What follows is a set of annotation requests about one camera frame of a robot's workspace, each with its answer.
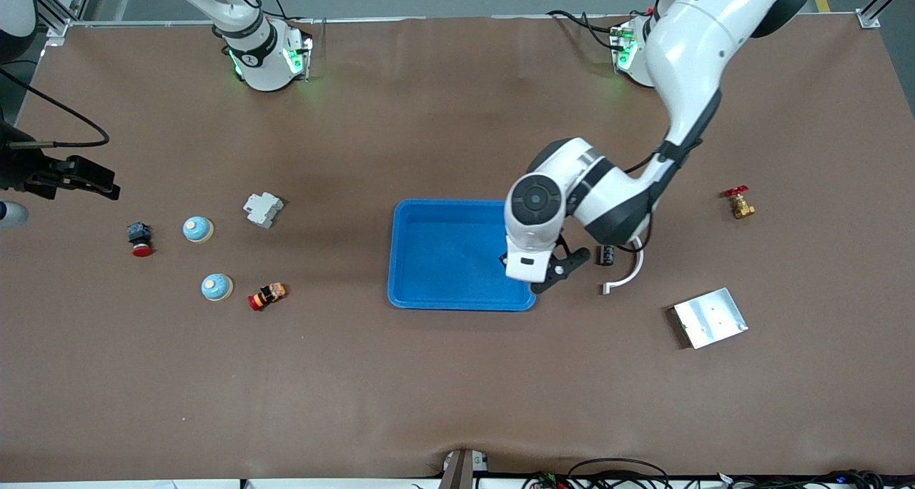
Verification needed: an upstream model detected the light blue call bell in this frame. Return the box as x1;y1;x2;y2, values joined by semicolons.
182;216;214;245
201;272;234;302

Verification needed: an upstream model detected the red button with black block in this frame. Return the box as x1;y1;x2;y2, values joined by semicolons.
126;222;154;258

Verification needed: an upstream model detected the blue plastic tray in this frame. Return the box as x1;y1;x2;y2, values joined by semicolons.
387;199;538;312

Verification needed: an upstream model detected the white curved plastic arc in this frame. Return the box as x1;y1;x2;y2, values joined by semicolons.
603;235;646;295

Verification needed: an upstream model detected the brown table cover mat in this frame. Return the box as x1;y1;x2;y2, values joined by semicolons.
0;14;915;484

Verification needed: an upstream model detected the white circuit breaker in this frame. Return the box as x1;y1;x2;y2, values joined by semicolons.
242;192;285;229

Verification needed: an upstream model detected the silver metal plate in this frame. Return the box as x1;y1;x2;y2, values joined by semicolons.
666;287;750;350

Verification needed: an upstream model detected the red button with orange body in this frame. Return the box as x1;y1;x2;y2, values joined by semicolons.
247;282;289;312

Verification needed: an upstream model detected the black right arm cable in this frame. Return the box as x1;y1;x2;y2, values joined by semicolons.
0;67;112;150

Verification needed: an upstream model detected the aluminium frame profile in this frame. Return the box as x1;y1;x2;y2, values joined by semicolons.
34;0;99;46
856;0;915;29

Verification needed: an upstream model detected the grey metal table bracket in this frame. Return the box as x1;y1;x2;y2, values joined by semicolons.
440;448;490;489

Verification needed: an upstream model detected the brass valve with red handle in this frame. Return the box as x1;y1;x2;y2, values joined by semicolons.
723;186;756;220

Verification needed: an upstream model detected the black base cable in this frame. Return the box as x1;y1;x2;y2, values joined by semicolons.
547;9;623;50
263;0;312;25

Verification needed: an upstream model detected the black cable bundle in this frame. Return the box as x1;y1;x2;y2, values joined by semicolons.
522;458;915;489

